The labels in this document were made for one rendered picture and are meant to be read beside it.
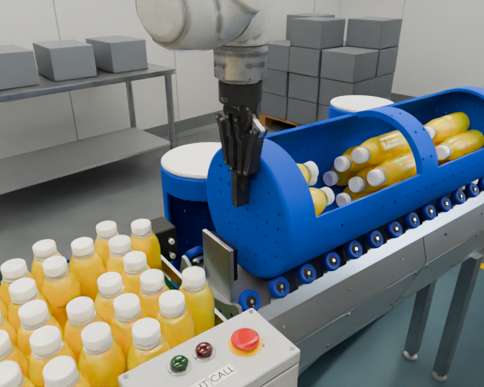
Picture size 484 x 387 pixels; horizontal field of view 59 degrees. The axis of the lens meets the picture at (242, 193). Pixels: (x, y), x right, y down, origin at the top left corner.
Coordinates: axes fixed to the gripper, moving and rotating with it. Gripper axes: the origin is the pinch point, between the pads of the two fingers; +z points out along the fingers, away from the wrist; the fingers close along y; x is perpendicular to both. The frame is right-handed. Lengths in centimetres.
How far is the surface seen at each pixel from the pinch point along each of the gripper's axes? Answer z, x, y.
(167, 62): 38, 164, -348
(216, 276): 19.6, -4.7, -1.9
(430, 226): 23, 56, 9
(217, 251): 13.2, -4.7, -1.4
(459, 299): 72, 99, 5
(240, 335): 4.9, -19.6, 26.7
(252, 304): 19.9, -3.9, 9.2
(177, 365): 5.1, -28.1, 26.0
